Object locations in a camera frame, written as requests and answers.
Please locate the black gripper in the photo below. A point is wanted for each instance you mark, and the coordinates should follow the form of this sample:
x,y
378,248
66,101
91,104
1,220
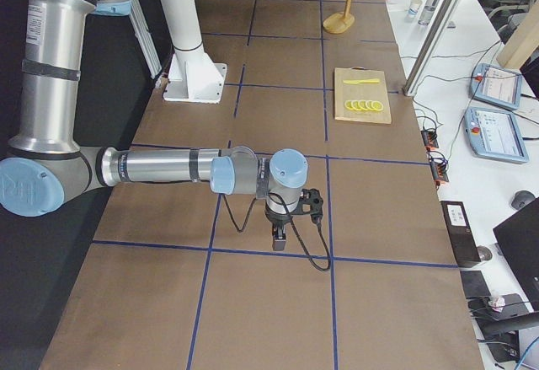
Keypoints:
x,y
278,220

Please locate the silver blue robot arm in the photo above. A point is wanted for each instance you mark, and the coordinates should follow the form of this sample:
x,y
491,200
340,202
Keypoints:
x,y
46,168

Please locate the wooden cup storage rack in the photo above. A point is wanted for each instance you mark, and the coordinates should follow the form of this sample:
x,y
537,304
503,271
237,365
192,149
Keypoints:
x,y
338,23

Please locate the white paper cup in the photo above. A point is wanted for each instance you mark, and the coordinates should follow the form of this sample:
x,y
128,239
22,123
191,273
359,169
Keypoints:
x,y
413,9

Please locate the wooden cutting board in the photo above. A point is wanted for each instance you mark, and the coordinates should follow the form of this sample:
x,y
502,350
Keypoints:
x,y
343,92

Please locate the orange black connector strip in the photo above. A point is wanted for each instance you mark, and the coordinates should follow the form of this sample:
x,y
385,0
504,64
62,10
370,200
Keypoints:
x,y
438,162

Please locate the black box with label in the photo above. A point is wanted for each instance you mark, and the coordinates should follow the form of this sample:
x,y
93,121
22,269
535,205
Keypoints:
x,y
460,234

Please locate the yellow plastic knife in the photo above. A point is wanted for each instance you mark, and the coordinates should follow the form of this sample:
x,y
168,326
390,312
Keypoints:
x,y
361,81

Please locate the near teach pendant tablet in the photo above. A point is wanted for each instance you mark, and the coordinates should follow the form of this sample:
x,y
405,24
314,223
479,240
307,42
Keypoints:
x,y
494,134

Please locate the teach pendant tablet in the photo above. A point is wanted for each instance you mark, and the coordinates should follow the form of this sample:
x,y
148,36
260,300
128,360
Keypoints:
x,y
494,134
496,86

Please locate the black laptop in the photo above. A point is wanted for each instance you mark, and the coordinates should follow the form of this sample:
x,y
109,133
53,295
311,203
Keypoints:
x,y
517,238

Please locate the grey computer mouse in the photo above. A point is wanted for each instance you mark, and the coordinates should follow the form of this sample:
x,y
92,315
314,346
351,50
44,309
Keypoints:
x,y
521,199

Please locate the far teach pendant tablet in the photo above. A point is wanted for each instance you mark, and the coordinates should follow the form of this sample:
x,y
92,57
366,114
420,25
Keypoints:
x,y
496,86

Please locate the clear water bottle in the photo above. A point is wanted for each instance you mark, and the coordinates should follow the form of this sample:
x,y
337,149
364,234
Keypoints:
x,y
428,12

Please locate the wooden board leaning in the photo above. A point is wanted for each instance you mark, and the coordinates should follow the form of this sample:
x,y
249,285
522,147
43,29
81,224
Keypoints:
x,y
522,43

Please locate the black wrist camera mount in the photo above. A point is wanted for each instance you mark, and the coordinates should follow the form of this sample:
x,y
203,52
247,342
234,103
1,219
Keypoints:
x,y
310,203

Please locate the white pedestal column base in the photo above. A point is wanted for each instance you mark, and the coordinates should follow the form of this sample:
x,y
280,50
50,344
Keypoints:
x,y
193,76

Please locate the aluminium frame post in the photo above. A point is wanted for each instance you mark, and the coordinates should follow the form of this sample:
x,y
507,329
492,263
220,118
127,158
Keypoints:
x,y
437,28

